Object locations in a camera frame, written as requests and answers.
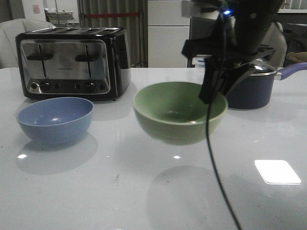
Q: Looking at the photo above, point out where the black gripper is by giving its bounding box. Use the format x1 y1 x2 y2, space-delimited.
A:
181 0 283 104

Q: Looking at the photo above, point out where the green bowl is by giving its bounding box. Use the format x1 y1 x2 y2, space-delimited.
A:
133 81 228 145

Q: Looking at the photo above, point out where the blue bowl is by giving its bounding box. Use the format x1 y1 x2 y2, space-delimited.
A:
16 97 94 145

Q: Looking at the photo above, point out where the clear plastic storage container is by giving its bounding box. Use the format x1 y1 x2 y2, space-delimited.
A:
192 56 206 68

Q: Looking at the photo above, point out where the dark blue saucepan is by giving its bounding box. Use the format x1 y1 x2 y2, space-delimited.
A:
226 62 307 110

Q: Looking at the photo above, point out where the glass pot lid blue knob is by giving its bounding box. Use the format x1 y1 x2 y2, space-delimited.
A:
251 60 278 77

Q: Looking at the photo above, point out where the grey chair right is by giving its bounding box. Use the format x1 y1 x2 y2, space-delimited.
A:
261 22 287 68

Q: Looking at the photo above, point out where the grey chair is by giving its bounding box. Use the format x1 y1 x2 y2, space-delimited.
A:
261 22 287 68
0 18 54 69

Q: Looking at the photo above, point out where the white refrigerator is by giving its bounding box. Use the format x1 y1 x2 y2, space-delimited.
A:
148 0 190 68

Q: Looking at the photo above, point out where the dark kitchen counter cabinet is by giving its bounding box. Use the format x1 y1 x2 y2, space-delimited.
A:
189 9 307 53

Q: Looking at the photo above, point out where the black and chrome toaster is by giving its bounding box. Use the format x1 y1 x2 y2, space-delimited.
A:
16 27 131 101

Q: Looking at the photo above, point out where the grey chair left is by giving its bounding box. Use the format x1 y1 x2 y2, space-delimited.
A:
0 18 54 69

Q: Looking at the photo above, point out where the black cable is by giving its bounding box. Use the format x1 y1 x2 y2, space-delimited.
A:
205 59 275 230

